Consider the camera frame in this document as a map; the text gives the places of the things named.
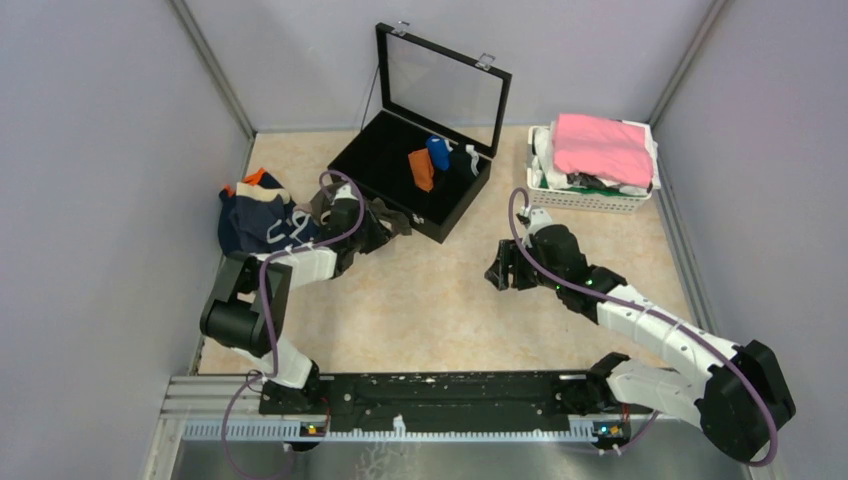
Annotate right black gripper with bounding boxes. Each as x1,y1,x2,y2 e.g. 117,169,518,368
486,237,564,290

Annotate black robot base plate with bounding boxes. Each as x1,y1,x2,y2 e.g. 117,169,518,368
259,370,632,434

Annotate purple cable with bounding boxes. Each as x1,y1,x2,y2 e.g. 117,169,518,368
507,187,780,468
220,170,367,480

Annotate white clothes in basket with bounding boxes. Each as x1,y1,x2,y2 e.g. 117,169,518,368
534,118,661,196

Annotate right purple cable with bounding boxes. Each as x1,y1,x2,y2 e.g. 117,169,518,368
507,187,780,468

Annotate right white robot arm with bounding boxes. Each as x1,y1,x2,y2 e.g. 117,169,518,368
484,224,797,463

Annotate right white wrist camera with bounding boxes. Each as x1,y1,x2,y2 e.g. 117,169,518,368
517,206,553,236

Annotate black box glass lid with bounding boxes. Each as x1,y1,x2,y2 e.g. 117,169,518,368
329,23,512,243

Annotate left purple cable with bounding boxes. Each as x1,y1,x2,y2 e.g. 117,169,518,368
220,170,367,480

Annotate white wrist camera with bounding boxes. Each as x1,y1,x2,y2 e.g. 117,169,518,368
331,183,359,205
517,206,553,236

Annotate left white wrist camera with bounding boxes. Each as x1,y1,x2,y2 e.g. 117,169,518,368
331,183,359,205

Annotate black white rolled underwear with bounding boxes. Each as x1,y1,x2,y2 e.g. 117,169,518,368
448,143,480,181

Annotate white plastic basket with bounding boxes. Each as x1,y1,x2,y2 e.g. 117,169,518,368
525,126,657,214

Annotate blue rolled underwear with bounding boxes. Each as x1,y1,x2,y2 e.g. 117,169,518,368
426,135,451,171

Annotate orange underwear white waistband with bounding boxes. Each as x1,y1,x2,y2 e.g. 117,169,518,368
407,148,434,192

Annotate navy blue clothes pile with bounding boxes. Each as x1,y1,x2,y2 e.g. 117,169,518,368
217,168,320,255

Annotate olive beige underwear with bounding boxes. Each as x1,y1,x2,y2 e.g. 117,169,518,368
309,193,412,244

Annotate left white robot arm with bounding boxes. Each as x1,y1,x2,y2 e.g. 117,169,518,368
199,199,394,414

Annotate pink folded cloth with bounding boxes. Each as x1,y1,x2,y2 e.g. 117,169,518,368
551,114,655,189

